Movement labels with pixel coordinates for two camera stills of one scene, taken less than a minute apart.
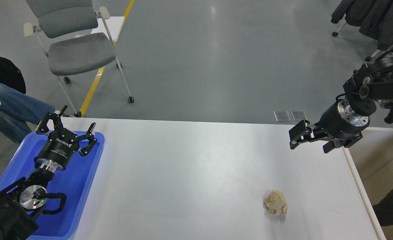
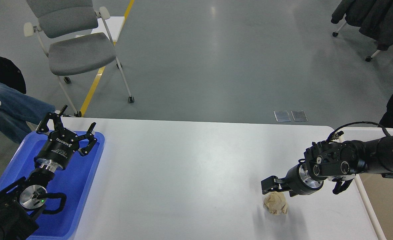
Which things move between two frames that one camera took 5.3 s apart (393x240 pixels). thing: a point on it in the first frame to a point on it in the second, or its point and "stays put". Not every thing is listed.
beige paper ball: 275,202 stays put
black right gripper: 339,122 to 298,181
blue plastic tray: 73,181 stays put
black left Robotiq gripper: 55,151 stays put
